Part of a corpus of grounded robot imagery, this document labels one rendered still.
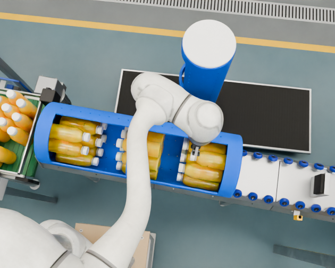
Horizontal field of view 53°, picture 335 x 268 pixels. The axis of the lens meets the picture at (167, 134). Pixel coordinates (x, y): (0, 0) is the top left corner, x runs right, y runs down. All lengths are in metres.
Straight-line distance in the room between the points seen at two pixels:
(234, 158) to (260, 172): 0.36
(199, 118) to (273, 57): 2.21
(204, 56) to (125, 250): 1.21
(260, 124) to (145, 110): 1.79
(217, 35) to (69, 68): 1.53
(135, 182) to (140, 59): 2.17
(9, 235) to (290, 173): 1.37
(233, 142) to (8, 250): 0.98
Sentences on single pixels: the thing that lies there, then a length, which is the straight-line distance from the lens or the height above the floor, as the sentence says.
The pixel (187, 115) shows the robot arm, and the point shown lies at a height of 1.70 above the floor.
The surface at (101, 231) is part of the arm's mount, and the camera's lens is 1.54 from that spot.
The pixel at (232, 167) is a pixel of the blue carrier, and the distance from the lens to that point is 1.40.
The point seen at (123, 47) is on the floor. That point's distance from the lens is 3.00.
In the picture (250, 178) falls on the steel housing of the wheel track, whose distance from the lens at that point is 1.73.
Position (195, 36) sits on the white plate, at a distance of 1.82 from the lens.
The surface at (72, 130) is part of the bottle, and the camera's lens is 1.52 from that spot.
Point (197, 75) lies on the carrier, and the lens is 1.85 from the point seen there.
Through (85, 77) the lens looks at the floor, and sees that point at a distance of 2.93.
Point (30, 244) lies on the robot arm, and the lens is 0.75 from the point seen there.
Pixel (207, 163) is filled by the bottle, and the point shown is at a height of 1.17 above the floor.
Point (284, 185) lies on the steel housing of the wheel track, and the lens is 1.77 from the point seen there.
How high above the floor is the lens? 2.59
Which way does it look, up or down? 75 degrees down
